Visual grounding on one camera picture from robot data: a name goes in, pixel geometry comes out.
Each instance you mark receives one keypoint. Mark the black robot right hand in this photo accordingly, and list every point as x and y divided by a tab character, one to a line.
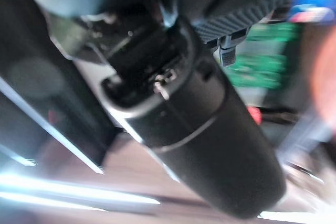
199	142

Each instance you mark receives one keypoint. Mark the Pepsi bottle blue cap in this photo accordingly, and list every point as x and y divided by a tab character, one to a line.
312	1

